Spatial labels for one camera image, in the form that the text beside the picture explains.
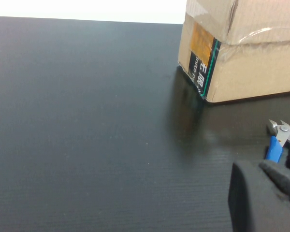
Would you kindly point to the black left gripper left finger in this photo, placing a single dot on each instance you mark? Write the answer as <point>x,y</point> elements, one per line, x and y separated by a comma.
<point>251,205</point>

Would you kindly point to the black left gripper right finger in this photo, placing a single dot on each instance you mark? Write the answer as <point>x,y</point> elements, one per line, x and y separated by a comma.
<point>286,183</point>

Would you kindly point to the brown cardboard box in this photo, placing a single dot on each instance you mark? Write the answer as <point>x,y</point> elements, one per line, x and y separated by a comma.
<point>251,60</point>

